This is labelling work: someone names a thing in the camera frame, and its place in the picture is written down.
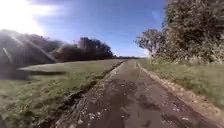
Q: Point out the dark asphalt path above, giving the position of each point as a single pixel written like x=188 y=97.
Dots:
x=128 y=96

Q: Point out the dark wood of trees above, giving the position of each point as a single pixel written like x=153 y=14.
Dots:
x=50 y=50

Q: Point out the grass field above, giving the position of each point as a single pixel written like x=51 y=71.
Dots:
x=43 y=86

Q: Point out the grass verge with dry edge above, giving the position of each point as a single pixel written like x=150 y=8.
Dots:
x=193 y=78

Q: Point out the tall hedge of trees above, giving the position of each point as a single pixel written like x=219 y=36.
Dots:
x=193 y=30

